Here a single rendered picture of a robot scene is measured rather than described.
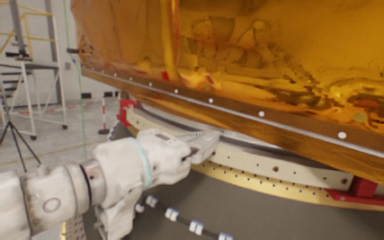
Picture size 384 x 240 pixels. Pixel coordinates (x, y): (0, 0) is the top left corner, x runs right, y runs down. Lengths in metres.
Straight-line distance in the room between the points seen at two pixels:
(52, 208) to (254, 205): 0.44
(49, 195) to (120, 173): 0.06
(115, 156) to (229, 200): 0.38
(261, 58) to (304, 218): 0.40
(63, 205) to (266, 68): 0.38
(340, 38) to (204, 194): 0.46
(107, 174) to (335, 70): 0.36
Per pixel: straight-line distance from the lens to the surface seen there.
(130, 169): 0.24
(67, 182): 0.23
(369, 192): 0.57
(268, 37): 0.42
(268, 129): 0.46
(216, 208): 0.56
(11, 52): 7.86
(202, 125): 0.53
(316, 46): 0.38
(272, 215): 0.56
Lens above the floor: 1.91
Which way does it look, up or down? 16 degrees down
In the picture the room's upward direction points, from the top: 6 degrees clockwise
